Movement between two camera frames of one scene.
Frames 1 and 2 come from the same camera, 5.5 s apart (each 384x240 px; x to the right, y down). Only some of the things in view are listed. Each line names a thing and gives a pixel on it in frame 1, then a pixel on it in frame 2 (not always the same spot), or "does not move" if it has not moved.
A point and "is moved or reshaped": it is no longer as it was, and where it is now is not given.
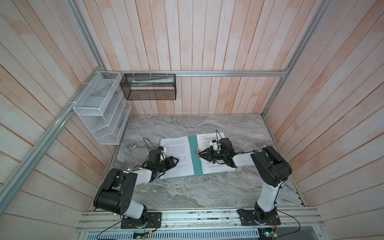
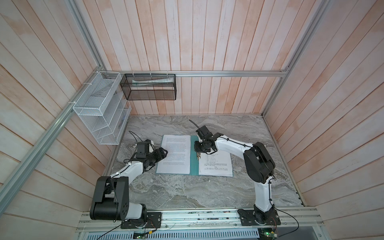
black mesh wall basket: x=149 y=86 does not move
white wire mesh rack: x=104 y=107 does not move
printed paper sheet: x=178 y=147 is moved or reshaped
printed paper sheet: x=203 y=142 is moved or reshaped
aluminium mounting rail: x=200 y=220 does not move
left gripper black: x=170 y=163 to x=160 y=155
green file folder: x=195 y=157 is moved or reshaped
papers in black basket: x=136 y=82 does not move
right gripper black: x=204 y=154 to x=196 y=149
